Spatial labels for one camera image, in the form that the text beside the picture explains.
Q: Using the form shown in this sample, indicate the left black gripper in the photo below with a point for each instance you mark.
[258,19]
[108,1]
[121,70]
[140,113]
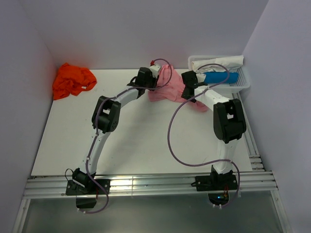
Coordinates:
[155,80]

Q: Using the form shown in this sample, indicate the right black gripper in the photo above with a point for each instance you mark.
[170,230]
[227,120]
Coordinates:
[183,95]

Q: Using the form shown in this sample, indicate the pink t shirt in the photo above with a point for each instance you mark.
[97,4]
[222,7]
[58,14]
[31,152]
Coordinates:
[172,91]

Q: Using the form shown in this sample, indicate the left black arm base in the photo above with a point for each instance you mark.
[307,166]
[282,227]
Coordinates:
[86,189]

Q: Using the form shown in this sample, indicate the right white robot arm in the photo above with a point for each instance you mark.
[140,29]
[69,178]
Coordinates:
[228,118]

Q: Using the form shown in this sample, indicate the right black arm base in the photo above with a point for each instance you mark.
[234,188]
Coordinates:
[217,186]

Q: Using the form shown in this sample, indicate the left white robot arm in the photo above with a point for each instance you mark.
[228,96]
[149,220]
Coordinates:
[105,120]

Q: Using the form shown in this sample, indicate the rolled blue t shirt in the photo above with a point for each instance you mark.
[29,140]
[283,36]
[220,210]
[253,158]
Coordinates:
[217,77]

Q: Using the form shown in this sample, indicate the rolled white t shirt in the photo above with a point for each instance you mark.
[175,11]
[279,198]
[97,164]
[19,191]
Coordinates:
[204,64]

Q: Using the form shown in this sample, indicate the white plastic basket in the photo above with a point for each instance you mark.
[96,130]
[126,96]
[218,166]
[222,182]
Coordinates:
[242,83]

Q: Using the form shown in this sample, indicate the orange t shirt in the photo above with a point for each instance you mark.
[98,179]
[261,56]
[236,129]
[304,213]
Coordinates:
[72,80]

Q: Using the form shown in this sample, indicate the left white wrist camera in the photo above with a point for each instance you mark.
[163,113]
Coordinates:
[155,68]

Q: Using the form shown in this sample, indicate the aluminium rail frame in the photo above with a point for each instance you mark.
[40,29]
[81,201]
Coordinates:
[164,203]

